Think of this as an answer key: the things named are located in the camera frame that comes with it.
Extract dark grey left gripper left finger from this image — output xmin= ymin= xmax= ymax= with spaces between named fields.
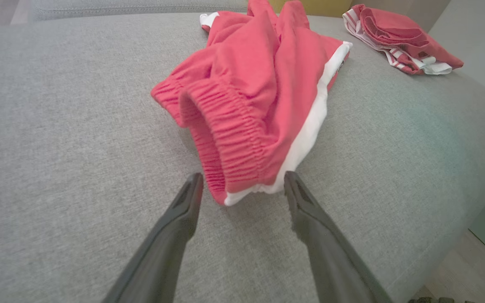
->
xmin=101 ymin=173 xmax=204 ymax=303

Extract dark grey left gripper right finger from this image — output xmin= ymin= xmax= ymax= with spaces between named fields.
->
xmin=284 ymin=170 xmax=394 ymax=303

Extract red shorts with white stripe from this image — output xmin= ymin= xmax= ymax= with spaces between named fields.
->
xmin=150 ymin=0 xmax=353 ymax=207

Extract red jersey with lettering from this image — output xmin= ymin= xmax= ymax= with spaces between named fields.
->
xmin=342 ymin=4 xmax=464 ymax=76

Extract large grey sofa seat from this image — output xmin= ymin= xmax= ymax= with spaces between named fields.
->
xmin=0 ymin=12 xmax=485 ymax=303

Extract small grey sofa seat cushion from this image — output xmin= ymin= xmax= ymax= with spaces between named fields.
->
xmin=29 ymin=0 xmax=250 ymax=22

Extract yellow sofa backrest cushion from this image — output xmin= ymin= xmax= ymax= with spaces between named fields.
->
xmin=267 ymin=0 xmax=353 ymax=18

